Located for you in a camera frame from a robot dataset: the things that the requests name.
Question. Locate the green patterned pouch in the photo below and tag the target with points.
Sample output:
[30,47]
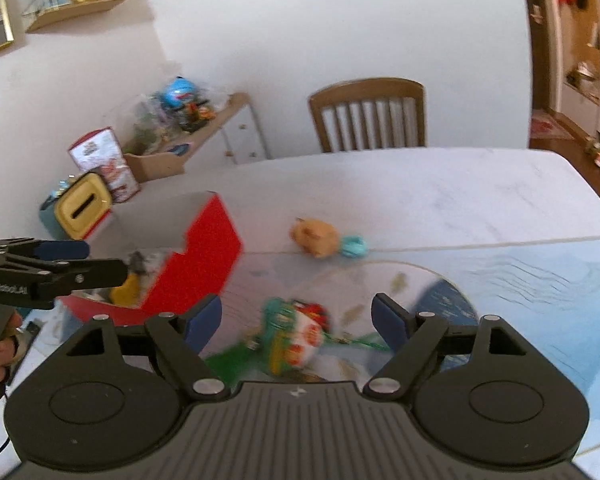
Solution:
[299,341]

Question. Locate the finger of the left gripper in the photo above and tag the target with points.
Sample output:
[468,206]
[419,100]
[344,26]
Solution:
[65,277]
[60,248]

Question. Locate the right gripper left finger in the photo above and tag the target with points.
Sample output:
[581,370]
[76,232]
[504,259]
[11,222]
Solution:
[157,360]

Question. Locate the yellow spotted plush toy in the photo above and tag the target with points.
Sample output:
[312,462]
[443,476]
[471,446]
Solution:
[315,237]

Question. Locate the wooden side cabinet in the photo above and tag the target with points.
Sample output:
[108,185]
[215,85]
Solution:
[232,138]

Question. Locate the red and white cardboard box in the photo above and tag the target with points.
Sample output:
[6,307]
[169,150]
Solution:
[195,234]

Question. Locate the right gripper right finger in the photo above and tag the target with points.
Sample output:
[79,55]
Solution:
[421,342]

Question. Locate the wooden wall shelf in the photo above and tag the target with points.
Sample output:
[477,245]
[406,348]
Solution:
[69,12]

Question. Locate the red pet food bag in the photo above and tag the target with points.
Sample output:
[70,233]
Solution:
[100,151]

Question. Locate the yellow lid tissue box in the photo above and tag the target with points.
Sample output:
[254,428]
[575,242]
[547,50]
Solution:
[74,210]

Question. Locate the brown wooden chair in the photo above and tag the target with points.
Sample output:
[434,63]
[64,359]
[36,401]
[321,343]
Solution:
[370,114]

